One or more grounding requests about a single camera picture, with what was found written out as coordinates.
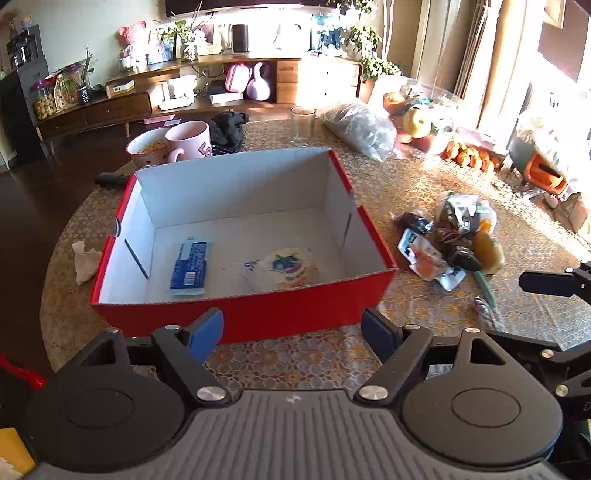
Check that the floral lace covered desktop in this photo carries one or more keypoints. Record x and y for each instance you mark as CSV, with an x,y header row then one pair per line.
x,y
286,357

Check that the yellow board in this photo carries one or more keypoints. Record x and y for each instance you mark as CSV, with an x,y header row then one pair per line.
x,y
14,447

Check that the red stool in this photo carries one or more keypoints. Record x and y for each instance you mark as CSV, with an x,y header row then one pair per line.
x,y
27,376

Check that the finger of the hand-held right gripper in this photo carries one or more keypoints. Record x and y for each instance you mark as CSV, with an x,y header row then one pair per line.
x,y
545,281
549,364

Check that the purple plastic jug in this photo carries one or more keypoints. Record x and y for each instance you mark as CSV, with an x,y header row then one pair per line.
x,y
258,85

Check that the snack jar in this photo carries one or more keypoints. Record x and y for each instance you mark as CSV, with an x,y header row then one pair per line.
x,y
44,101

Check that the yellow pear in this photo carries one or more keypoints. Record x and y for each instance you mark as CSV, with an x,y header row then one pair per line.
x,y
417,122

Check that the red cardboard box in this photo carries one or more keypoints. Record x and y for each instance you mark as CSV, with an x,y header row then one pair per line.
x,y
258,318

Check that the blue figurine picture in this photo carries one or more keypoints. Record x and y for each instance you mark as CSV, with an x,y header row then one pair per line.
x,y
325,32

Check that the coffee machine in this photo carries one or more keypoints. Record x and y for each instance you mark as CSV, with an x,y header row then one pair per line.
x,y
23,48

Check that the white router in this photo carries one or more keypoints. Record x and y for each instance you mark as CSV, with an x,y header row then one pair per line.
x,y
178,94

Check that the photo frame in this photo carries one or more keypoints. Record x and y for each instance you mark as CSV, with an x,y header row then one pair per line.
x,y
207,39

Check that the dark cloth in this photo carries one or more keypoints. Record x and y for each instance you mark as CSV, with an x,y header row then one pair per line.
x,y
226,127

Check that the clear wrapper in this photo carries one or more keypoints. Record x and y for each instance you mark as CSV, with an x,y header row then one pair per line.
x,y
484,308

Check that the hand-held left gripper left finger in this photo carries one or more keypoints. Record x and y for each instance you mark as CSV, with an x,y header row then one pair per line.
x,y
207,332

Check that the clear-wrapped black snack packet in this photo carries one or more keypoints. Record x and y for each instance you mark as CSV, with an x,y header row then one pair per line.
x,y
415,224

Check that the orange fruit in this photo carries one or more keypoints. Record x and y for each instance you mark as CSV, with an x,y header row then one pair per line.
x,y
393,102

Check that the grass plant in vase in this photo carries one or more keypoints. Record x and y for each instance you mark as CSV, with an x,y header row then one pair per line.
x,y
187,34

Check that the round yoghurt lid packet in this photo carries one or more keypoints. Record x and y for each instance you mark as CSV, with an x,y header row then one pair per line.
x,y
284,270

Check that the pink mug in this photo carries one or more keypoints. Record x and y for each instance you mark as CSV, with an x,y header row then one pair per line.
x,y
189,141

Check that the green stick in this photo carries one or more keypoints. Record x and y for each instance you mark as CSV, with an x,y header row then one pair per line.
x,y
485,288

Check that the black speaker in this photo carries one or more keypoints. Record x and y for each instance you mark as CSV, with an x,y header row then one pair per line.
x,y
240,39

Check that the wooden TV cabinet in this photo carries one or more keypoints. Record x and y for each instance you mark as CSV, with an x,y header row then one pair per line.
x,y
115,108

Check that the white dotted bowl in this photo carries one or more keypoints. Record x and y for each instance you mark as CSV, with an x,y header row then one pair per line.
x,y
145,154

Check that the blue white snack packet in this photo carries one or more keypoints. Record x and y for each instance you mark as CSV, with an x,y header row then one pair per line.
x,y
485,219

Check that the crumpled white tissue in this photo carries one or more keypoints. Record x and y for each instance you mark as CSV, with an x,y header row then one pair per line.
x,y
85,263

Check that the clear plastic fruit container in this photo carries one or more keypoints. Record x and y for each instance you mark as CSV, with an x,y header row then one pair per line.
x,y
438,106

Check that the white orange snack packet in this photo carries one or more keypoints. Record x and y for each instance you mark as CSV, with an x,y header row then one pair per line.
x,y
425,258

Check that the black tall cabinet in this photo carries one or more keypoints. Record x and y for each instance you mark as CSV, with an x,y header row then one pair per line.
x,y
18,115

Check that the television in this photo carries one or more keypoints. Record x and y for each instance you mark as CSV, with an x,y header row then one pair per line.
x,y
231,4

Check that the clear plastic bag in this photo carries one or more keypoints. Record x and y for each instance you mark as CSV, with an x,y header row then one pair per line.
x,y
358,131

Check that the yellow pastry packet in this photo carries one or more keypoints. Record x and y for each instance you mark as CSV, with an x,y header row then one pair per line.
x,y
487,251

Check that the black remote control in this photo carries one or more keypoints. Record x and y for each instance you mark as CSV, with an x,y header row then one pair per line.
x,y
226,148

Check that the small potted plant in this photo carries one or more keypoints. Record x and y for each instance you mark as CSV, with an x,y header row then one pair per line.
x,y
83,87

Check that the pink lunch bag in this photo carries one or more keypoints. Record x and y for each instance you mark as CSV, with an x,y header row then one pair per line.
x,y
236,78

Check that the orange grey stool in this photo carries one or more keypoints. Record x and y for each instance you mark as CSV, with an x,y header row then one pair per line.
x,y
545,170

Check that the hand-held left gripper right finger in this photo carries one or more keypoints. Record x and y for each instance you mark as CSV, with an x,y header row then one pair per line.
x,y
376,332

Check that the pink plush toy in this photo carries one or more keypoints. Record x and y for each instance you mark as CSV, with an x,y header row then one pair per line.
x,y
134,44

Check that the clear drinking glass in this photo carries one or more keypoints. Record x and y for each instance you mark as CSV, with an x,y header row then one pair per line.
x,y
302,127

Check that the pile of tangerines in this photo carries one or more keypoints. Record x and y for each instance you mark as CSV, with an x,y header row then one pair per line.
x,y
471,157

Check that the indoor tree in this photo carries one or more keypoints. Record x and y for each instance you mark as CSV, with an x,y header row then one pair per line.
x,y
364,41

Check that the glossy black snack packet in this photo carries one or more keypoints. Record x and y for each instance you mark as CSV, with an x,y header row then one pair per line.
x,y
464,258

